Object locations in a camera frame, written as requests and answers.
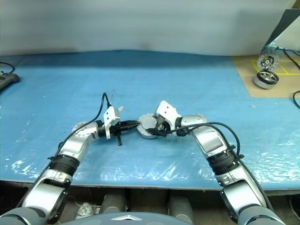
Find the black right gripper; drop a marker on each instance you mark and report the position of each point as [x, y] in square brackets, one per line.
[164, 127]

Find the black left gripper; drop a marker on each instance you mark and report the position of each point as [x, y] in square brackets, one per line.
[116, 129]

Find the motor stator with copper windings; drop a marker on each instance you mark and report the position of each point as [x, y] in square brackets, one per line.
[146, 136]

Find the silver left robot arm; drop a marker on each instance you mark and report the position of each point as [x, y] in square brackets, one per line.
[75, 145]

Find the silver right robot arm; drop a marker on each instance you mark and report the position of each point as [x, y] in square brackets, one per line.
[211, 140]

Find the small pale scrap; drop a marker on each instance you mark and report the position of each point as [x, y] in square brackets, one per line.
[121, 108]

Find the blue foam table mat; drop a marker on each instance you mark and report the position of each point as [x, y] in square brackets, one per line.
[58, 89]

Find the dark rounded leg shape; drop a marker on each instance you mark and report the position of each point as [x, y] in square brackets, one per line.
[180, 207]
[113, 204]

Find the white shoe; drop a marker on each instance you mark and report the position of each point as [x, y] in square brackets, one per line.
[86, 210]

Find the grey robot torso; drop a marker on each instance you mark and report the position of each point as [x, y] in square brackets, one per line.
[105, 220]

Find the brown cardboard sheet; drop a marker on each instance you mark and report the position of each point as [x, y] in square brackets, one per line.
[246, 75]

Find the black handheld controller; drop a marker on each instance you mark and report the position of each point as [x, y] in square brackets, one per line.
[8, 79]

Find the white panel with black edge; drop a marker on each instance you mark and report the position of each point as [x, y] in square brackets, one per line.
[279, 28]

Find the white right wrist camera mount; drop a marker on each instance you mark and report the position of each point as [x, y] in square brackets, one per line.
[167, 111]

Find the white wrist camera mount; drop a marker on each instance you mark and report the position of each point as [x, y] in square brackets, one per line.
[111, 117]
[167, 111]

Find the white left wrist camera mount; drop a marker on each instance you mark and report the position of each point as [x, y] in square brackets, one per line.
[111, 117]

